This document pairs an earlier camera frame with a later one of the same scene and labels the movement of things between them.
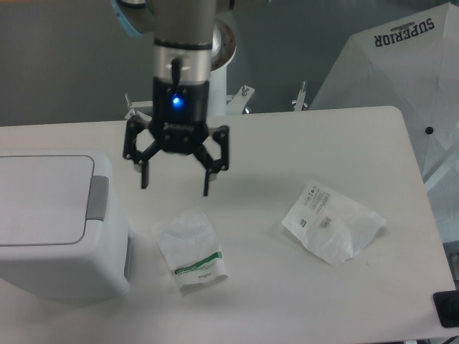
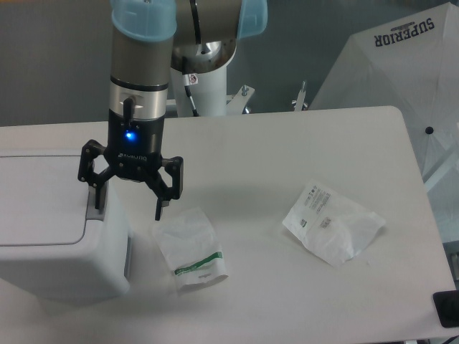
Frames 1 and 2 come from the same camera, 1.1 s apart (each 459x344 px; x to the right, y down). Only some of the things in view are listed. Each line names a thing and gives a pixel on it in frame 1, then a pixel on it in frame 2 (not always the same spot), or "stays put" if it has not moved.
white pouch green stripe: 190,246 stays put
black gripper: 180,124 to 134,153
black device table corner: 447,304 stays put
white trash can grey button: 64,235 stays put
